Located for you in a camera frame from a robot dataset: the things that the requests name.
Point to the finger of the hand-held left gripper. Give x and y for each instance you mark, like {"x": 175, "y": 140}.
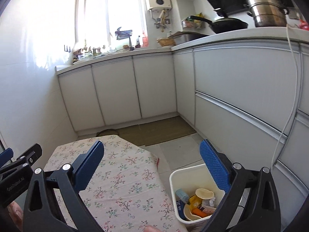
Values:
{"x": 5, "y": 156}
{"x": 29, "y": 156}

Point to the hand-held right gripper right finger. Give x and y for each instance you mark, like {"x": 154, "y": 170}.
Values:
{"x": 213, "y": 166}

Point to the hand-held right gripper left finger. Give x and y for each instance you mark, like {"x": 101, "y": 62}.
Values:
{"x": 88, "y": 166}

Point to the white paper cup green print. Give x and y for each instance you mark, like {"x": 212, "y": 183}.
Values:
{"x": 204, "y": 193}

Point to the white trash bin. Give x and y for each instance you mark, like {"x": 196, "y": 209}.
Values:
{"x": 183, "y": 176}

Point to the white tissue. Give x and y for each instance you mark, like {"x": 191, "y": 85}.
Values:
{"x": 212, "y": 200}

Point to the blue and white box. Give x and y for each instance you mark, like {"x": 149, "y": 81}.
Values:
{"x": 208, "y": 208}

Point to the light blue milk carton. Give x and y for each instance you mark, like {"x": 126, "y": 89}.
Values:
{"x": 182, "y": 195}

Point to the dark blue carton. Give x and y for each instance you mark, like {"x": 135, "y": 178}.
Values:
{"x": 179, "y": 207}

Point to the red instant noodle bowl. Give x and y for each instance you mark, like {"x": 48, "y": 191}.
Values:
{"x": 189, "y": 214}

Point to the person's left hand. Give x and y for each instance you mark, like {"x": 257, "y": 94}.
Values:
{"x": 15, "y": 216}

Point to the round dark floor mat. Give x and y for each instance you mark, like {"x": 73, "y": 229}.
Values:
{"x": 107, "y": 131}

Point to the floral tablecloth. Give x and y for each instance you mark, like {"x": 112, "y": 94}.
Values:
{"x": 125, "y": 181}

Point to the small brown floor mat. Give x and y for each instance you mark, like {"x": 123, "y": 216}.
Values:
{"x": 130, "y": 135}

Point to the large brown floor mat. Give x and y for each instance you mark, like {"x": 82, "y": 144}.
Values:
{"x": 166, "y": 130}

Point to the white cabinet with doors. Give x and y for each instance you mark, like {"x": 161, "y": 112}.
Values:
{"x": 115, "y": 89}

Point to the white cabinet with drawers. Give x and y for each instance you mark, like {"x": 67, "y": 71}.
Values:
{"x": 241, "y": 77}

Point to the group of small counter items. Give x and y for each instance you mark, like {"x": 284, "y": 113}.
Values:
{"x": 84, "y": 54}

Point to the metal tray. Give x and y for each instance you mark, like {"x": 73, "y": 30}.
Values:
{"x": 190, "y": 38}

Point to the woven basket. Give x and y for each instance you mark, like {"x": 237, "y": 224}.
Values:
{"x": 166, "y": 41}

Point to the dark utensil rack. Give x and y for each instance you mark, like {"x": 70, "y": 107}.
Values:
{"x": 123, "y": 33}

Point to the red bottle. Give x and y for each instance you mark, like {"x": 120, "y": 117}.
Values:
{"x": 144, "y": 40}

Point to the black wok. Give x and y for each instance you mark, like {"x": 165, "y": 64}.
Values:
{"x": 229, "y": 25}

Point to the rack with yellow snack bags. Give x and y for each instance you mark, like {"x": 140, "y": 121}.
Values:
{"x": 193, "y": 23}

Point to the window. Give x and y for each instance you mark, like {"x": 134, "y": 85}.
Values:
{"x": 96, "y": 17}

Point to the steel steamer pot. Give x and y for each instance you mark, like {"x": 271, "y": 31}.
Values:
{"x": 265, "y": 9}

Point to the red plastic bag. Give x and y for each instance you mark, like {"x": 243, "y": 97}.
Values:
{"x": 303, "y": 24}

